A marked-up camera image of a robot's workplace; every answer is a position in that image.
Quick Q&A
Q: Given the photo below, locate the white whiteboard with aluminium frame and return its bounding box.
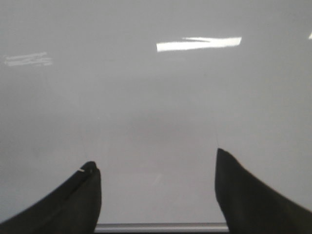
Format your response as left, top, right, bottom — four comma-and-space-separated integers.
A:
0, 0, 312, 224

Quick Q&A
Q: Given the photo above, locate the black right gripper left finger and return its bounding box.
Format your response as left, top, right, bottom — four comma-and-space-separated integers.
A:
0, 161, 101, 234

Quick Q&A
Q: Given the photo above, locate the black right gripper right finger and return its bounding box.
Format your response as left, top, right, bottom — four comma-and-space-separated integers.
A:
214, 148, 312, 234

